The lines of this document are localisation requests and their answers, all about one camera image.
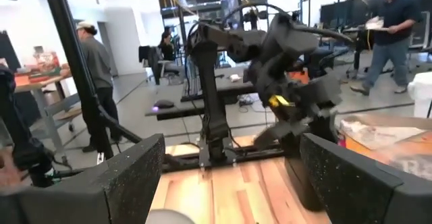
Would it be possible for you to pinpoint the raisin bran cereal box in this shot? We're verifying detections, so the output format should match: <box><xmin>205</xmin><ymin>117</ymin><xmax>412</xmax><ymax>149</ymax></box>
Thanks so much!
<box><xmin>337</xmin><ymin>114</ymin><xmax>432</xmax><ymax>181</ymax></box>

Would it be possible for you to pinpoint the black desk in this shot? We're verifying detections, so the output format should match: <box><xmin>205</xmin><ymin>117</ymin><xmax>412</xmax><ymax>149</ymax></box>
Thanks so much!
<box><xmin>144</xmin><ymin>65</ymin><xmax>257</xmax><ymax>121</ymax></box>

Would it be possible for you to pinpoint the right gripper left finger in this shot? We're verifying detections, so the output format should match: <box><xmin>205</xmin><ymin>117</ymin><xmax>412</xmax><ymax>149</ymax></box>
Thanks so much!
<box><xmin>0</xmin><ymin>133</ymin><xmax>166</xmax><ymax>224</ymax></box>

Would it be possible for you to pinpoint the black table rail frame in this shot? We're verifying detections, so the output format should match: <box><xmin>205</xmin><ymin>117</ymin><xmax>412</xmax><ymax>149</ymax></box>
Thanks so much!
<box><xmin>161</xmin><ymin>144</ymin><xmax>288</xmax><ymax>171</ymax></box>

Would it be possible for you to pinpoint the black camera stand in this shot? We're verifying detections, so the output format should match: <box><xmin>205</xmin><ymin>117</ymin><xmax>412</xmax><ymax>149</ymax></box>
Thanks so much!
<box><xmin>0</xmin><ymin>65</ymin><xmax>55</xmax><ymax>188</ymax></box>

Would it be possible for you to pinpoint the white paper item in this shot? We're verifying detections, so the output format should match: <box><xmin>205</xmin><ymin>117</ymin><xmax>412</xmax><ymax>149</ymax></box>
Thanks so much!
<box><xmin>364</xmin><ymin>16</ymin><xmax>389</xmax><ymax>32</ymax></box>

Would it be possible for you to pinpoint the black computer mouse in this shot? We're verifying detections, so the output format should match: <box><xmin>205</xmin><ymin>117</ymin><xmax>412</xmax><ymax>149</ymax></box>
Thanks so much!
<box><xmin>153</xmin><ymin>99</ymin><xmax>176</xmax><ymax>109</ymax></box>

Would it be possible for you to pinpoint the grey plate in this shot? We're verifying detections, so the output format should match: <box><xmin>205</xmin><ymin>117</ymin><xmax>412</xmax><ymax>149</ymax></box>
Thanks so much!
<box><xmin>144</xmin><ymin>208</ymin><xmax>196</xmax><ymax>224</ymax></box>

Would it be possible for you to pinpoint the person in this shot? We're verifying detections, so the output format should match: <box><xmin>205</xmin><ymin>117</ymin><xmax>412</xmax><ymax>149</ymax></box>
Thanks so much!
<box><xmin>350</xmin><ymin>0</ymin><xmax>423</xmax><ymax>96</ymax></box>
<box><xmin>158</xmin><ymin>30</ymin><xmax>180</xmax><ymax>63</ymax></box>
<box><xmin>76</xmin><ymin>20</ymin><xmax>123</xmax><ymax>153</ymax></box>

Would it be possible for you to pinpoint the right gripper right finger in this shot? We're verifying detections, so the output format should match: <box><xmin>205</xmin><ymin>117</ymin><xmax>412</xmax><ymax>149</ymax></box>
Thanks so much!
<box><xmin>285</xmin><ymin>132</ymin><xmax>432</xmax><ymax>224</ymax></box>

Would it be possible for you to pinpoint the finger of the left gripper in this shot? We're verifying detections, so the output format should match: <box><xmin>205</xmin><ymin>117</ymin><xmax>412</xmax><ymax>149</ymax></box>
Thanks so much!
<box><xmin>252</xmin><ymin>117</ymin><xmax>306</xmax><ymax>150</ymax></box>
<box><xmin>306</xmin><ymin>107</ymin><xmax>338</xmax><ymax>144</ymax></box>

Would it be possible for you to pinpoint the black frame post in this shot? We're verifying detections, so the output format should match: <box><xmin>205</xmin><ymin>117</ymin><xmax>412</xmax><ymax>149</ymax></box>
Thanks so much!
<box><xmin>40</xmin><ymin>0</ymin><xmax>142</xmax><ymax>161</ymax></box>

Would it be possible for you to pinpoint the black office chair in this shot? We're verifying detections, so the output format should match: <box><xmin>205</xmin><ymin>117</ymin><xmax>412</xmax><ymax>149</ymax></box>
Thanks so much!
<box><xmin>138</xmin><ymin>45</ymin><xmax>185</xmax><ymax>85</ymax></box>

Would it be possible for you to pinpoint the wooden top work table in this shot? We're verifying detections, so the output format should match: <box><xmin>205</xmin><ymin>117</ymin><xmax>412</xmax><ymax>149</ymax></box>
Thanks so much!
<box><xmin>13</xmin><ymin>65</ymin><xmax>82</xmax><ymax>154</ymax></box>

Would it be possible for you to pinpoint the white container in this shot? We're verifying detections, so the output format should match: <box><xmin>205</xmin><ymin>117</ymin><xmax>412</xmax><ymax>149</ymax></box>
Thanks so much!
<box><xmin>406</xmin><ymin>72</ymin><xmax>432</xmax><ymax>119</ymax></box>

